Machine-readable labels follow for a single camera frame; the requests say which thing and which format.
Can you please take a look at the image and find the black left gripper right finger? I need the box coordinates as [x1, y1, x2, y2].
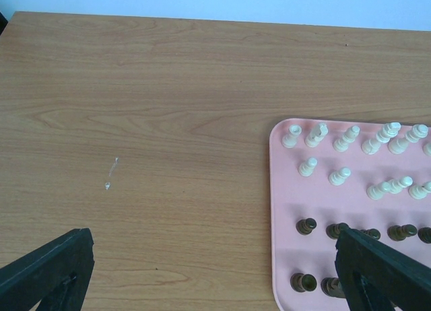
[335, 228, 430, 310]

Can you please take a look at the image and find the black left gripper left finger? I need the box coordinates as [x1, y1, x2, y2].
[1, 228, 94, 310]

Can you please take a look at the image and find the black knight piece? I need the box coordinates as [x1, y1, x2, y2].
[321, 277, 345, 299]

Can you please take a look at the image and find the black pawn piece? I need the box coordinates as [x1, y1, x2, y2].
[326, 222, 349, 240]
[296, 217, 317, 236]

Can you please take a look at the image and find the black rook piece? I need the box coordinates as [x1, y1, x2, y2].
[290, 273, 317, 293]

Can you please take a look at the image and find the white pawn piece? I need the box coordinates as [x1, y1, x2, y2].
[328, 167, 351, 186]
[298, 157, 318, 177]

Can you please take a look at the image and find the pink plastic tray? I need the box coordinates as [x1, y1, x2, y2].
[269, 118, 430, 310]

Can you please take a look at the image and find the white king piece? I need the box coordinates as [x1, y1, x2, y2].
[361, 122, 401, 155]

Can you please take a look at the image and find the white queen piece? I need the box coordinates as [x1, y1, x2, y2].
[388, 124, 429, 155]

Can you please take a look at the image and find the white bishop piece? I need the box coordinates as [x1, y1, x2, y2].
[333, 125, 360, 153]

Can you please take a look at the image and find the white knight piece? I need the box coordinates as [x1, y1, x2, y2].
[304, 123, 329, 147]

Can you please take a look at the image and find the white rook piece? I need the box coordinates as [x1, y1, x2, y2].
[281, 124, 302, 148]

